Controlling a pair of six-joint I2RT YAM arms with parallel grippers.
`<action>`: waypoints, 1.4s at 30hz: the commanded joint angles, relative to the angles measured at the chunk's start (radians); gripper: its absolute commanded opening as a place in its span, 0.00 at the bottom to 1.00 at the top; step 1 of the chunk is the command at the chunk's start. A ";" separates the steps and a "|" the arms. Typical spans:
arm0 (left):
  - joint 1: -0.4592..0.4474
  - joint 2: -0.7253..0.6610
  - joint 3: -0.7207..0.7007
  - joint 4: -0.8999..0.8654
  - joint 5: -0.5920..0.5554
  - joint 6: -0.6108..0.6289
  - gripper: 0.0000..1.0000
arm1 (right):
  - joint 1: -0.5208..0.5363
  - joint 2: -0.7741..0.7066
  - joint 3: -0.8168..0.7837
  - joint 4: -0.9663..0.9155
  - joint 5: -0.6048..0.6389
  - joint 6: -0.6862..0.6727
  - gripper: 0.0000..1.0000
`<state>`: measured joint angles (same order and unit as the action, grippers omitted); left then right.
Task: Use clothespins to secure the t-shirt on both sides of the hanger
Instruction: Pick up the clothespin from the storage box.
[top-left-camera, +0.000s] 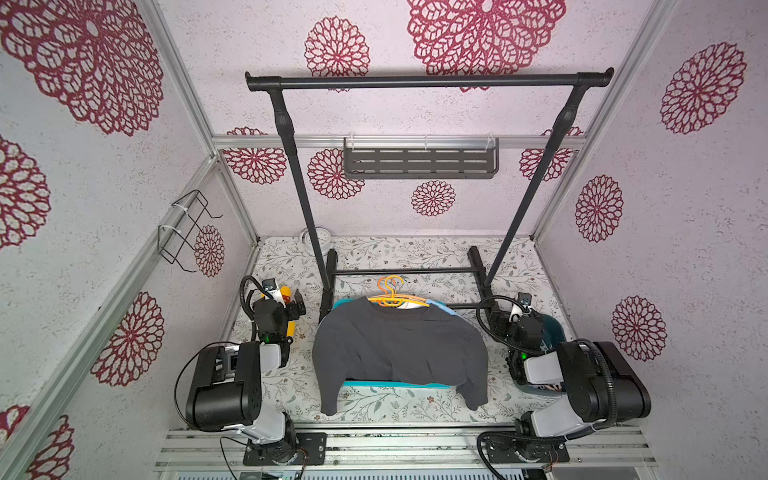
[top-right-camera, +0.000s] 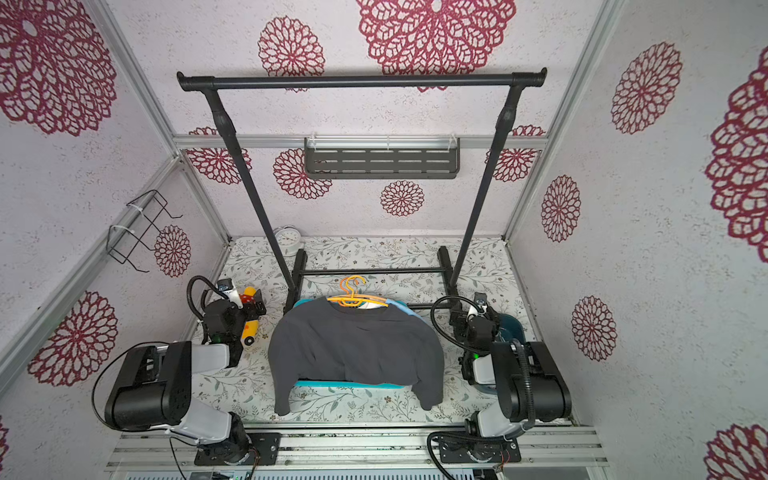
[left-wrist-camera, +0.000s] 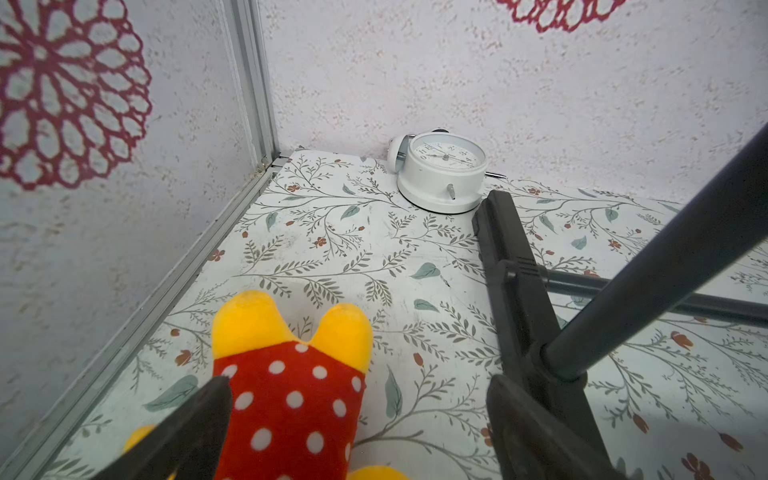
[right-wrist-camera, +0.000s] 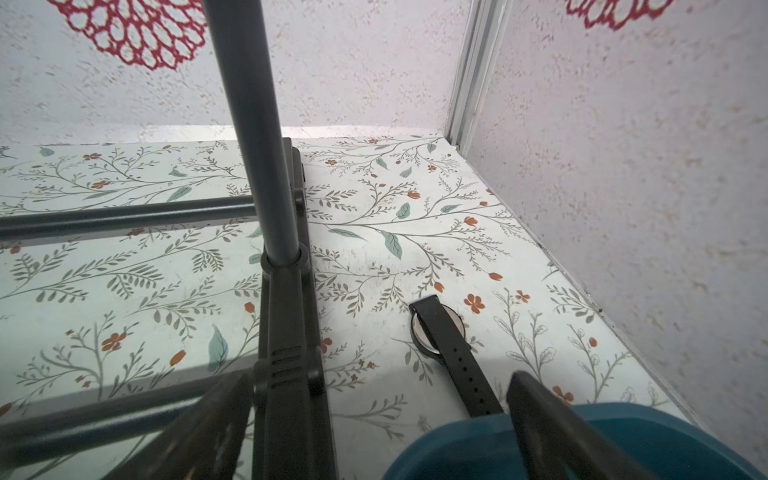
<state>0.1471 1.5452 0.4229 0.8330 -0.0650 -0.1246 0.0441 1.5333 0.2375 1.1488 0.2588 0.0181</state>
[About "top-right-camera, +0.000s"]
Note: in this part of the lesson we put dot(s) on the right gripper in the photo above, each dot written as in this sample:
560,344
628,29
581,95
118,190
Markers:
475,309

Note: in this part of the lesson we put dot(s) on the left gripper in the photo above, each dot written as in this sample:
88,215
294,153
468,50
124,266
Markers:
252,302

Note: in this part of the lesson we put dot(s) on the dark grey t-shirt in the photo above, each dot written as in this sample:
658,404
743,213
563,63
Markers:
323,341

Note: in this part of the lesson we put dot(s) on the yellow plastic hanger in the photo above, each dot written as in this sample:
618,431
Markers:
353,303

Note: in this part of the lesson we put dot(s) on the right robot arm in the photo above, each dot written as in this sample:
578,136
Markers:
522,376

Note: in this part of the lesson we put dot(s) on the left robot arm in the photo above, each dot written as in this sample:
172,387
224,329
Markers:
153,389

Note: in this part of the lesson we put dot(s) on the orange plastic hanger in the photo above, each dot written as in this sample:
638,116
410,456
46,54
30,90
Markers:
350,285

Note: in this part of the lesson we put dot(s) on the yellow plush toy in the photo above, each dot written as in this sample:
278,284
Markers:
253,307

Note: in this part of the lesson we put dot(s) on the dark teal clothespin bin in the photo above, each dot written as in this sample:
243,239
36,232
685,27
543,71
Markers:
510,331

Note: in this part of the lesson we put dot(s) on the black clothes rack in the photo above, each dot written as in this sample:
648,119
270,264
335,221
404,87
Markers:
210,87

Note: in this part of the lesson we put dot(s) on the light blue garment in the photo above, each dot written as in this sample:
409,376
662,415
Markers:
402,307

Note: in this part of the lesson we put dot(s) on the white alarm clock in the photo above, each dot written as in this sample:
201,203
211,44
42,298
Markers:
289,240

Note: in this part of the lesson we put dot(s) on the teal laundry basket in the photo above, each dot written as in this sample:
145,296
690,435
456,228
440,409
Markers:
343,384

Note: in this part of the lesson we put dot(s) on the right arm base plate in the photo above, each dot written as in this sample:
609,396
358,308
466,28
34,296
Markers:
465,449

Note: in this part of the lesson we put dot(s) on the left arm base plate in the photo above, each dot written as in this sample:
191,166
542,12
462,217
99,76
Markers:
258,448

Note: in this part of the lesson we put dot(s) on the black wire wall basket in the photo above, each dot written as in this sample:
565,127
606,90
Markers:
124,239

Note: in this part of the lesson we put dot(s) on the black wall shelf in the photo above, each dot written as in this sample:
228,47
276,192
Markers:
324,160

